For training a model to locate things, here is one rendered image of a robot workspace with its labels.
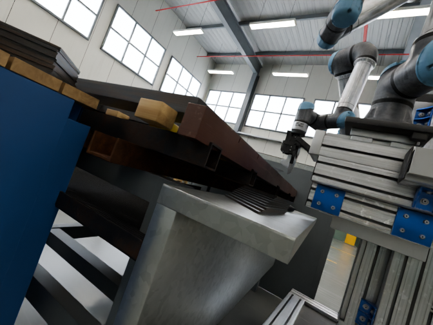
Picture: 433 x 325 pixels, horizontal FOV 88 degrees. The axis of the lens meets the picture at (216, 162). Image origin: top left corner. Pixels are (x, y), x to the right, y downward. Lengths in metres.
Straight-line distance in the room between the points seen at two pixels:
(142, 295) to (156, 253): 0.06
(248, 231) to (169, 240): 0.12
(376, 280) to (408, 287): 0.10
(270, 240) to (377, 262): 0.82
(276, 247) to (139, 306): 0.21
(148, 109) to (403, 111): 0.76
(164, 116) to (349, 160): 0.61
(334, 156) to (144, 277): 0.68
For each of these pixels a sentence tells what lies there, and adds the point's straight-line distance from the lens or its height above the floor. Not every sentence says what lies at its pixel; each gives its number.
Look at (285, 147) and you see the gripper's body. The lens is 1.14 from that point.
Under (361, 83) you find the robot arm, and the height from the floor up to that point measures 1.34.
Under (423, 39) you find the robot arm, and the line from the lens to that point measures 0.90.
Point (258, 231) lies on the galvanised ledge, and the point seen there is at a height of 0.67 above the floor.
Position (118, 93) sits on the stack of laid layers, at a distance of 0.61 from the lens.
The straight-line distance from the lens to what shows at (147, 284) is 0.37.
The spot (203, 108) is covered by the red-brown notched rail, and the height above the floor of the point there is 0.82.
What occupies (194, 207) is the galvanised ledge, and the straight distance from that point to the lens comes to 0.32.
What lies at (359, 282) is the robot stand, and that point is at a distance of 1.09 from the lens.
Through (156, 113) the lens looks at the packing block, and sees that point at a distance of 0.44.
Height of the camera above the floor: 0.72
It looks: 4 degrees up
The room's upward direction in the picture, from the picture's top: 19 degrees clockwise
